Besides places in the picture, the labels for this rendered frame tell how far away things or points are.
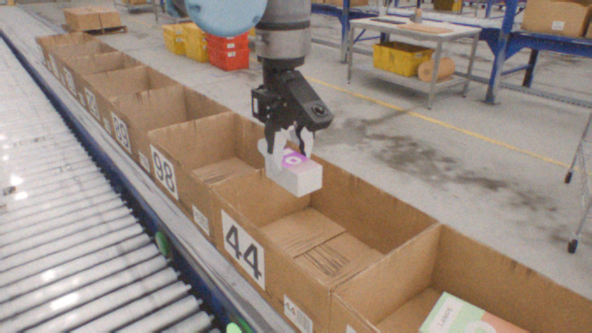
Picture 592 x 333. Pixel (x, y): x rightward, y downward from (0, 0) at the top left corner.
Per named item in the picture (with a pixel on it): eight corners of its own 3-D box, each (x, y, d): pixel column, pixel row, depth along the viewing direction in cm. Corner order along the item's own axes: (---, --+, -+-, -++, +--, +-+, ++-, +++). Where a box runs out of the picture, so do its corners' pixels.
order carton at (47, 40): (41, 63, 259) (33, 36, 251) (89, 57, 275) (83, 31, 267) (54, 76, 232) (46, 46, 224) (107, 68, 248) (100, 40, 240)
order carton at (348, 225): (215, 248, 97) (208, 187, 89) (309, 206, 113) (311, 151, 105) (325, 364, 69) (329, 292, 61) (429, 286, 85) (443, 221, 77)
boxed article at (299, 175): (298, 197, 71) (298, 174, 69) (265, 175, 78) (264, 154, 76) (321, 188, 74) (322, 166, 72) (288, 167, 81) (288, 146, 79)
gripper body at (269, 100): (284, 111, 78) (283, 48, 72) (314, 124, 72) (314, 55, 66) (250, 121, 74) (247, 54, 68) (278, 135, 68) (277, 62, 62)
